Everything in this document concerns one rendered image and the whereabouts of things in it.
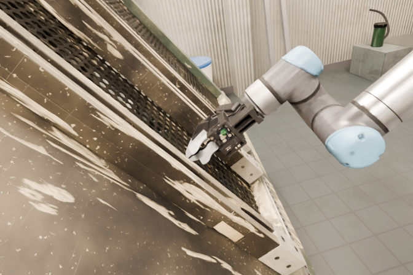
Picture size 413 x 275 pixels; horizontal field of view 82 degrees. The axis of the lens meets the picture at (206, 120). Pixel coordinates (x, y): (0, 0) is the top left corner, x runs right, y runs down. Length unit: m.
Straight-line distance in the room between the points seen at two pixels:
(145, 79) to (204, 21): 3.06
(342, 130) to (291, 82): 0.13
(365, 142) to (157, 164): 0.34
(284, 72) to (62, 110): 0.40
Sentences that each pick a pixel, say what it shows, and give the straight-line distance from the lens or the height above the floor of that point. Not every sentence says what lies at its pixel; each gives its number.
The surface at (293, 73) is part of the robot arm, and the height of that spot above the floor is 1.42.
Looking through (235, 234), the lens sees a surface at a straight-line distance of 0.60.
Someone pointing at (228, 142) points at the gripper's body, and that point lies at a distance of 0.51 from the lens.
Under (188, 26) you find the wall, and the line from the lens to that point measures 3.72.
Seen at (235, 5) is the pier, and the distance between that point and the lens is 3.60.
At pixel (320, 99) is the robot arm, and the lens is 0.54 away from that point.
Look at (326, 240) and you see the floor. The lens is 1.97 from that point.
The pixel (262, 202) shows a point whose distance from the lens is 0.93.
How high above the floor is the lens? 1.59
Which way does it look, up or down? 28 degrees down
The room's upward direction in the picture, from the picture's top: 10 degrees counter-clockwise
